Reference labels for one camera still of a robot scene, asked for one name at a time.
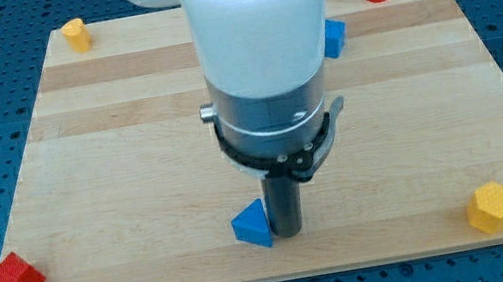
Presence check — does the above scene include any grey wrist flange with clamp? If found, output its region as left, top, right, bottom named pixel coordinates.
left=200, top=68, right=344, bottom=183

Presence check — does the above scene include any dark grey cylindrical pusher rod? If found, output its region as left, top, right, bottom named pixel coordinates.
left=261, top=176, right=303, bottom=238

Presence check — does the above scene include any blue triangular block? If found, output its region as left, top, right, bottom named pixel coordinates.
left=231, top=199, right=273, bottom=248

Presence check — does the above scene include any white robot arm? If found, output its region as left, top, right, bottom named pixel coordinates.
left=127, top=0, right=344, bottom=238

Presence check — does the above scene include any light wooden board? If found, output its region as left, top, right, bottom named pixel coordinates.
left=0, top=0, right=503, bottom=282

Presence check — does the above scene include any blue cube block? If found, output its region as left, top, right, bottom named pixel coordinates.
left=324, top=19, right=346, bottom=59

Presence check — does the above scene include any yellow hexagonal block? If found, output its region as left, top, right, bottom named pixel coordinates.
left=466, top=181, right=503, bottom=234

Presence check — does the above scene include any yellow cylinder block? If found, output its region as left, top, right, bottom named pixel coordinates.
left=61, top=18, right=92, bottom=53

